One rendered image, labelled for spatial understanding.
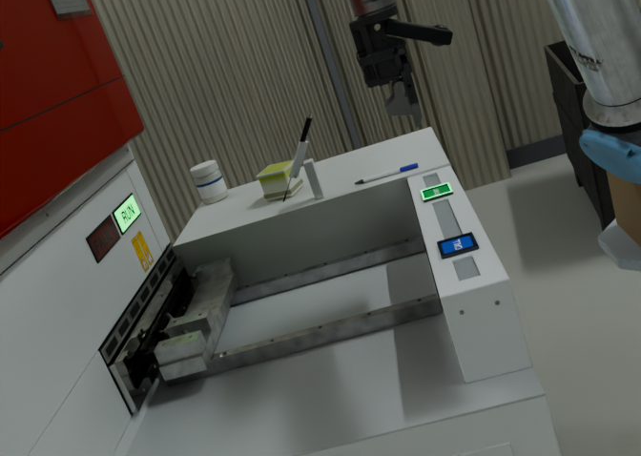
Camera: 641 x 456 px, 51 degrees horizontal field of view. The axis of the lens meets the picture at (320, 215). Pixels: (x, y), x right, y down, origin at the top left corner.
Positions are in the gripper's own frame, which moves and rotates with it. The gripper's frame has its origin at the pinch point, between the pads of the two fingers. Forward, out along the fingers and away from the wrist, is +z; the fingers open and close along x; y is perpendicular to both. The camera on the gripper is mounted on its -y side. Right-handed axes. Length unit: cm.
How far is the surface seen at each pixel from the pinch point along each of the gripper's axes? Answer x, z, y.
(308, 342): 19.0, 27.4, 29.2
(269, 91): -283, 21, 70
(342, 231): -15.0, 22.0, 21.7
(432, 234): 18.3, 14.7, 3.8
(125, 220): 2, 1, 58
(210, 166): -41, 5, 51
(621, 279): -120, 111, -61
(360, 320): 19.0, 25.8, 19.5
